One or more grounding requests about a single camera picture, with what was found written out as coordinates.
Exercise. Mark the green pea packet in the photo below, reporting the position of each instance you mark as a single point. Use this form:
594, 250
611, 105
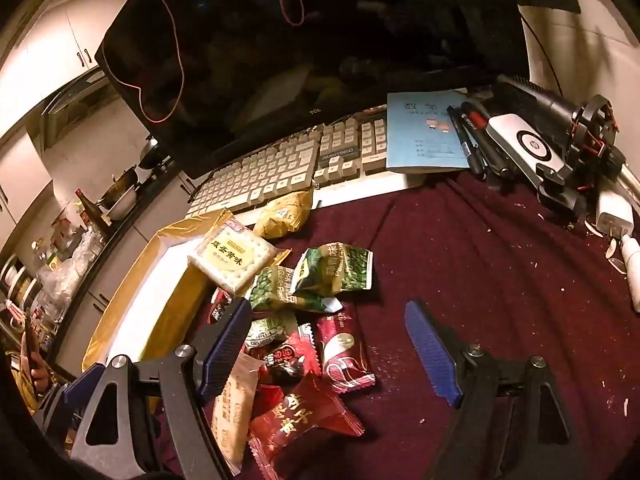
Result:
332, 267
267, 330
280, 290

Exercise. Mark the black red marker pen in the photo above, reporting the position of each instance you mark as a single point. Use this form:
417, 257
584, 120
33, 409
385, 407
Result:
477, 127

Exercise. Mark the large red pastry packet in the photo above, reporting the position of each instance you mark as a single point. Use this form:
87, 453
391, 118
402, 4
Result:
300, 420

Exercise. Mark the steel wok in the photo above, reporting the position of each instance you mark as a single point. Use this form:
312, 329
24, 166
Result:
150, 152

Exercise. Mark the cluttered kitchen shelf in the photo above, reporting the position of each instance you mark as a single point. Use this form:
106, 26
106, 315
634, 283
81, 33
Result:
60, 270

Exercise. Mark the small white bottle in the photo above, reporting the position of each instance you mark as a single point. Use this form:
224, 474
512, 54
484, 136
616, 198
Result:
632, 270

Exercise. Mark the black camera gimbal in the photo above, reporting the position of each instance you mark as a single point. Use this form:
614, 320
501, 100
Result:
575, 125

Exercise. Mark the dark red candy packet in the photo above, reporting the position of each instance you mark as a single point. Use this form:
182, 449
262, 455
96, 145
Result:
345, 355

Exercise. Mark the maroon table cloth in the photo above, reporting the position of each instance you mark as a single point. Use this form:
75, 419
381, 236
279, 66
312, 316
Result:
475, 260

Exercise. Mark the black computer monitor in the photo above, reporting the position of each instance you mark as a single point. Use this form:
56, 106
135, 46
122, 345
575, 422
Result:
300, 60

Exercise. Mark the yellow snack packet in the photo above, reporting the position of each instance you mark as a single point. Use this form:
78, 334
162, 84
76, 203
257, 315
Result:
282, 215

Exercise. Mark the steel bowl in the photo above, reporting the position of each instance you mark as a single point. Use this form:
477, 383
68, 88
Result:
124, 206

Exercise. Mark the clear cracker packet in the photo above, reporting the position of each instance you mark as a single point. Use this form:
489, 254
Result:
232, 257

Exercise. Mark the white charger adapter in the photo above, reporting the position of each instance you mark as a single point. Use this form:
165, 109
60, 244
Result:
615, 215

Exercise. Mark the dark sauce bottle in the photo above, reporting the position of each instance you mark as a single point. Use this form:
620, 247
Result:
87, 210

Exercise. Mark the white wall cabinet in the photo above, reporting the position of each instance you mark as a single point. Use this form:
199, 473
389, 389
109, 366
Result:
50, 35

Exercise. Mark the white power bank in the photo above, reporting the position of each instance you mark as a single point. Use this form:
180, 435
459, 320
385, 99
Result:
525, 142

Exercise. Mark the white kitchen base cabinet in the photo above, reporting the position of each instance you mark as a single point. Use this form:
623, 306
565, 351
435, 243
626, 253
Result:
100, 290

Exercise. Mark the person's left hand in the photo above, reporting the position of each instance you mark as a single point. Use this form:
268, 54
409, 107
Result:
37, 377

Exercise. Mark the beige computer keyboard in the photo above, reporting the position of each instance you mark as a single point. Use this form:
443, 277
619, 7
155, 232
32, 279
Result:
280, 170

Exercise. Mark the steel range hood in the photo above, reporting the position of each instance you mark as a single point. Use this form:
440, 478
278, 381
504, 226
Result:
75, 110

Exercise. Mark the yellow cardboard box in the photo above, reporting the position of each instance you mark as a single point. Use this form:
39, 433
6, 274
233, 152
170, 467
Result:
165, 280

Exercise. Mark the beige biscuit packet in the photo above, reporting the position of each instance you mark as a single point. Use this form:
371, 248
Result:
235, 410

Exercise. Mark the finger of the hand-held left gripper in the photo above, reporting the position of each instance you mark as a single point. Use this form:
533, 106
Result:
75, 392

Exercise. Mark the blue paper booklet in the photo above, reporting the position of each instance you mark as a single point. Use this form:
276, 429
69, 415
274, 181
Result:
420, 135

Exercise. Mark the red black candy packet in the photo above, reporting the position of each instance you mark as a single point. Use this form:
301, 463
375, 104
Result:
290, 357
220, 305

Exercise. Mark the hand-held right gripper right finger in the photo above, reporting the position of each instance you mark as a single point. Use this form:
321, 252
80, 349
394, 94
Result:
431, 355

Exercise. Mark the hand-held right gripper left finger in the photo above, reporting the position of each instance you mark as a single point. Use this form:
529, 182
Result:
225, 345

